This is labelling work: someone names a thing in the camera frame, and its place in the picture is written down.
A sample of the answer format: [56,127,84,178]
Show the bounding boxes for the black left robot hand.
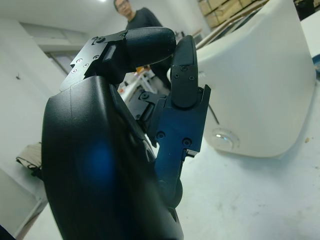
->
[41,26,212,240]

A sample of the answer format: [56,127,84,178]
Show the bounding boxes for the silver toaster dial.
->
[211,127,240,151]

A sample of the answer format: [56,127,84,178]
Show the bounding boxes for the white two-slot toaster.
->
[166,0,318,159]

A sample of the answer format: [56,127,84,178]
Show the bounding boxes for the beige cloth bag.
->
[16,141,44,176]

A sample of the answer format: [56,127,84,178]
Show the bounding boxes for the person's legs with sneakers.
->
[113,0,174,91]

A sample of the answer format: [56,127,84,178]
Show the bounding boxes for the wooden crate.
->
[197,0,272,29]

